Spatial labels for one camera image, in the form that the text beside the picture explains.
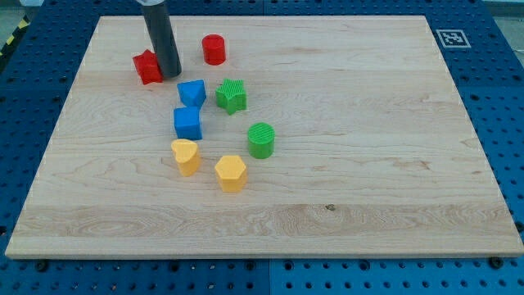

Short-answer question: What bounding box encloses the green cylinder block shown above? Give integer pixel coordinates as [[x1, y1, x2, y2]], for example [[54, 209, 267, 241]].
[[247, 122, 275, 159]]

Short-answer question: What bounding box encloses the light wooden board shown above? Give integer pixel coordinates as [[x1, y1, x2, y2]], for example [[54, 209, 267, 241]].
[[6, 16, 523, 259]]

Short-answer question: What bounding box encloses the yellow hexagon block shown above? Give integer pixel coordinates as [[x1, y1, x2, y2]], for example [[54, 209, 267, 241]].
[[215, 155, 248, 193]]

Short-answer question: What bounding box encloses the red star block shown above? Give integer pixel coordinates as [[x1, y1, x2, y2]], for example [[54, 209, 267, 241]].
[[133, 49, 163, 84]]

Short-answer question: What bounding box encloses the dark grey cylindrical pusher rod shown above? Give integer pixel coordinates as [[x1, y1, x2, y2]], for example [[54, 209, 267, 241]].
[[140, 0, 182, 79]]

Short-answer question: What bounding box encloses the red cylinder block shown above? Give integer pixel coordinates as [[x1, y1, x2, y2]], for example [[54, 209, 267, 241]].
[[201, 34, 226, 66]]

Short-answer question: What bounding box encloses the yellow heart block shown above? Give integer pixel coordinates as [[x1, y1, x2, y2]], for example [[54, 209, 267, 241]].
[[171, 138, 201, 177]]

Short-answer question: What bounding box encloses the green star block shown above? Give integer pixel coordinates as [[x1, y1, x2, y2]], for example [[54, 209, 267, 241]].
[[215, 79, 247, 115]]

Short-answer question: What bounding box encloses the blue cube block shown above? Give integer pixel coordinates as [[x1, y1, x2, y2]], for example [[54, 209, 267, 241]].
[[174, 107, 202, 140]]

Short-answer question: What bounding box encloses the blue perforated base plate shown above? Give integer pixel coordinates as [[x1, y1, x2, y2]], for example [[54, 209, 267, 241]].
[[1, 1, 523, 294]]

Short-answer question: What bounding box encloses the white fiducial marker tag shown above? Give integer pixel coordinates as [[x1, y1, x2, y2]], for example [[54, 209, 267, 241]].
[[436, 29, 471, 48]]

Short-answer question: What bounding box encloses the blue triangular block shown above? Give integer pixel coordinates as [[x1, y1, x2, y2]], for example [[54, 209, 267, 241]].
[[177, 79, 206, 108]]

